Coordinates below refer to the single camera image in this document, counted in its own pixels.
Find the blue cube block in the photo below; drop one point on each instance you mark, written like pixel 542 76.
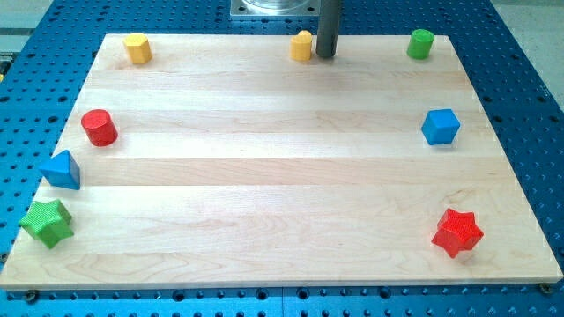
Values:
pixel 440 126

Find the yellow heart block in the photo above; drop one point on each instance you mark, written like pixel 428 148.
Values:
pixel 301 46

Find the blue perforated metal table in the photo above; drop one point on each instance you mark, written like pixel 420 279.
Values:
pixel 44 81

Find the yellow hexagon block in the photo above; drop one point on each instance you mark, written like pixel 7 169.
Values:
pixel 138 48

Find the green star block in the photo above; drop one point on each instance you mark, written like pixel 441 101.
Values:
pixel 48 222

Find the blue triangle block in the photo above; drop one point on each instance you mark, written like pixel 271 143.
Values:
pixel 61 171

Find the red star block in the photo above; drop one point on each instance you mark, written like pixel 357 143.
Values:
pixel 456 232

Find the red cylinder block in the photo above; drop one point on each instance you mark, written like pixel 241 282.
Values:
pixel 99 127

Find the light wooden board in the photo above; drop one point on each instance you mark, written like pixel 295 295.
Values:
pixel 236 166

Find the green cylinder block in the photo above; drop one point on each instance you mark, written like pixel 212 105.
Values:
pixel 420 44

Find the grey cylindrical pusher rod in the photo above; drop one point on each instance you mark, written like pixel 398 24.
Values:
pixel 328 28

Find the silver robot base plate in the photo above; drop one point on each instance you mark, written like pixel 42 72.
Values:
pixel 273 8

